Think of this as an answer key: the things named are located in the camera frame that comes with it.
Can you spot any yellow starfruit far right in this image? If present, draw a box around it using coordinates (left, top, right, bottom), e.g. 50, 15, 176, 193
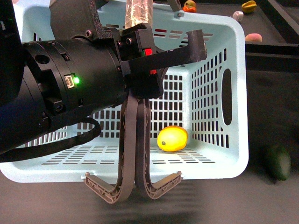
242, 0, 257, 14

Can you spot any red yellow mango fruit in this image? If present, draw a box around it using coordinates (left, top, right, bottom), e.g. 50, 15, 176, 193
184, 0, 196, 7

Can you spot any orange persimmon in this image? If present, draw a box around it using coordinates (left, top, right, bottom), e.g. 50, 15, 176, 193
182, 6, 197, 13

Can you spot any yellow mango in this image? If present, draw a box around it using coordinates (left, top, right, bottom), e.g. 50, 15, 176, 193
157, 126, 188, 152

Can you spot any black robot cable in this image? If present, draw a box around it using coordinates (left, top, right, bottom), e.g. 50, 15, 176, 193
0, 116, 102, 163

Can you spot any small white label roll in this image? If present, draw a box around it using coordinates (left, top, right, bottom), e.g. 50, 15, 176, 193
232, 11, 244, 22

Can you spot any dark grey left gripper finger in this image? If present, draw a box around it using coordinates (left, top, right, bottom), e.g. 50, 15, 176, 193
84, 92, 138, 203

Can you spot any light blue plastic basket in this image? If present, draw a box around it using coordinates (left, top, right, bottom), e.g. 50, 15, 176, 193
0, 3, 249, 184

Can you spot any pale peach front right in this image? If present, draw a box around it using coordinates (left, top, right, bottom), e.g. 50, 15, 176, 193
245, 33, 263, 42

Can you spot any green avocado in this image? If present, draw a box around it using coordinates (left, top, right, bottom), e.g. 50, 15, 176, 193
265, 145, 291, 181

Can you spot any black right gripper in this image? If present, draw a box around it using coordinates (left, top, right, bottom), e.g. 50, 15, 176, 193
110, 23, 207, 98

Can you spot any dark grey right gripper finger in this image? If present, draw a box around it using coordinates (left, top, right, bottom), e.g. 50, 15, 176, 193
135, 99, 182, 200

